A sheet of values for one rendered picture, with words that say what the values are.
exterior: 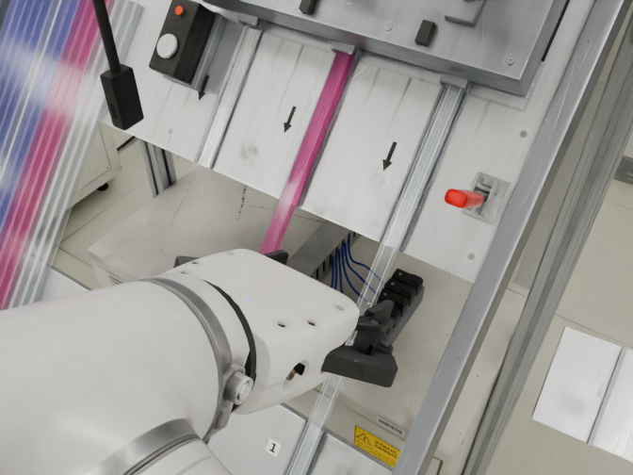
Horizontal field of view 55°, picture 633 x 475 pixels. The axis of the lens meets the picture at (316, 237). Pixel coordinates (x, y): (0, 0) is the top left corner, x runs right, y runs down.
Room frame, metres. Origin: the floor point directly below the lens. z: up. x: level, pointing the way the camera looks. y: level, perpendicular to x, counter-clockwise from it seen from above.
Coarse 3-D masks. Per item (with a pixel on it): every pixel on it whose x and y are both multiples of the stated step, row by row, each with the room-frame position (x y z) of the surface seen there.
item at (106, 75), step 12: (108, 72) 0.40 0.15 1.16; (120, 72) 0.40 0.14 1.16; (132, 72) 0.41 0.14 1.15; (108, 84) 0.39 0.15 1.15; (120, 84) 0.40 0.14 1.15; (132, 84) 0.41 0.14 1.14; (108, 96) 0.40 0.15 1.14; (120, 96) 0.40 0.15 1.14; (132, 96) 0.40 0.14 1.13; (108, 108) 0.40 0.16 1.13; (120, 108) 0.39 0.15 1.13; (132, 108) 0.40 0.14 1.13; (120, 120) 0.39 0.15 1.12; (132, 120) 0.40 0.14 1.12
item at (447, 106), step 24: (456, 96) 0.46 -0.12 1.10; (432, 120) 0.45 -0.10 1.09; (432, 144) 0.43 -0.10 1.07; (408, 192) 0.41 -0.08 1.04; (408, 216) 0.39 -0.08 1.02; (384, 240) 0.38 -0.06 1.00; (384, 264) 0.37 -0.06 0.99; (360, 312) 0.34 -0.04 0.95; (336, 384) 0.30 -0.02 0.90; (312, 432) 0.28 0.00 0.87; (312, 456) 0.26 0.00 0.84
